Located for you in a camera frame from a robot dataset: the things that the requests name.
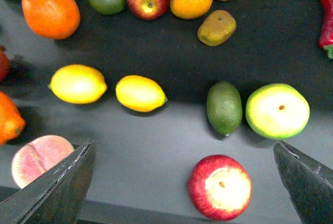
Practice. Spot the red yellow apple front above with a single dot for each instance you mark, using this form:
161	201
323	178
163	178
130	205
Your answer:
219	187

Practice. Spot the brown kiwi lower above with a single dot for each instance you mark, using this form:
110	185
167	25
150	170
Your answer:
216	28

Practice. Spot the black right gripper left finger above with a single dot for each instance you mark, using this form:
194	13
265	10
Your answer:
58	195

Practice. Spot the black near shelf tray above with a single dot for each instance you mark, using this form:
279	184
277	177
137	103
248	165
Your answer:
144	158

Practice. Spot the red chili pepper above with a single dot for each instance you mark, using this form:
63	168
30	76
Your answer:
325	39

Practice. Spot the yellow lemon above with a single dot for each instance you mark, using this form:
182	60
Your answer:
78	84
140	93

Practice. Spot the large orange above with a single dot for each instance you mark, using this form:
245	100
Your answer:
54	19

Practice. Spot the green apple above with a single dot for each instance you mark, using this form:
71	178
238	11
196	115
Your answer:
277	111

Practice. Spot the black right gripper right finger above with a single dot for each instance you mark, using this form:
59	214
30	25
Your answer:
308	182

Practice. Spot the orange front left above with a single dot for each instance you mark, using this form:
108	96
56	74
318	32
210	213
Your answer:
12	123

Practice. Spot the green avocado front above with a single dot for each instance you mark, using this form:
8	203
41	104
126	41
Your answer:
224	108

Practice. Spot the red apple left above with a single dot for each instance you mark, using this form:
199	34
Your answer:
4	64

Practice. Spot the pink peach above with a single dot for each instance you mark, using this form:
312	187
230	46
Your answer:
37	157

